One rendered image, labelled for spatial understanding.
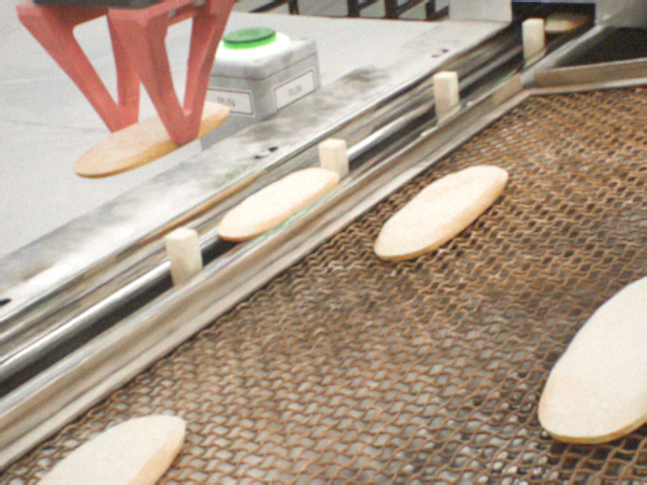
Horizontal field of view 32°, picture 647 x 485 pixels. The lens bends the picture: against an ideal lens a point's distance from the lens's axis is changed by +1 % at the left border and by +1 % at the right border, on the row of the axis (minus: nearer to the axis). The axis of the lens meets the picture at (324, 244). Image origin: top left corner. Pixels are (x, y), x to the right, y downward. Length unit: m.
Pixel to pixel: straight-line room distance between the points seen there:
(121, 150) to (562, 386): 0.28
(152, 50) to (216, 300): 0.12
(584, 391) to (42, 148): 0.68
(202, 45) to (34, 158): 0.39
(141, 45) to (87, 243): 0.15
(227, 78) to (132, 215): 0.19
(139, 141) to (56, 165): 0.35
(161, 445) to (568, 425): 0.12
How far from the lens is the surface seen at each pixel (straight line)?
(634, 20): 0.91
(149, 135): 0.55
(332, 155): 0.69
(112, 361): 0.43
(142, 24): 0.50
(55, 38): 0.55
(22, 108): 1.06
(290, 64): 0.81
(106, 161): 0.53
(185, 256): 0.59
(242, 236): 0.62
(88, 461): 0.36
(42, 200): 0.82
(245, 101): 0.80
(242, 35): 0.83
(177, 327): 0.46
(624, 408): 0.31
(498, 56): 0.91
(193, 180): 0.69
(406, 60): 0.87
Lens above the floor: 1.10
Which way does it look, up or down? 25 degrees down
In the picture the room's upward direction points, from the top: 7 degrees counter-clockwise
